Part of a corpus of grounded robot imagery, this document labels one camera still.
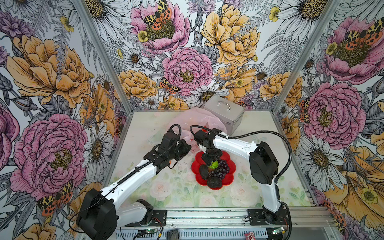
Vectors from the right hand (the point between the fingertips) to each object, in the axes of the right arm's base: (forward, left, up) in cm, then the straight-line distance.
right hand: (214, 164), depth 87 cm
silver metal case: (+32, -13, +9) cm, 36 cm away
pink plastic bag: (+26, +13, +9) cm, 30 cm away
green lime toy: (0, 0, -1) cm, 1 cm away
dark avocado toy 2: (-11, +1, +2) cm, 11 cm away
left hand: (+3, +13, +11) cm, 17 cm away
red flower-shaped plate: (-8, -7, -3) cm, 11 cm away
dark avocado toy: (-4, +6, -1) cm, 7 cm away
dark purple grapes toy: (-3, -4, -1) cm, 5 cm away
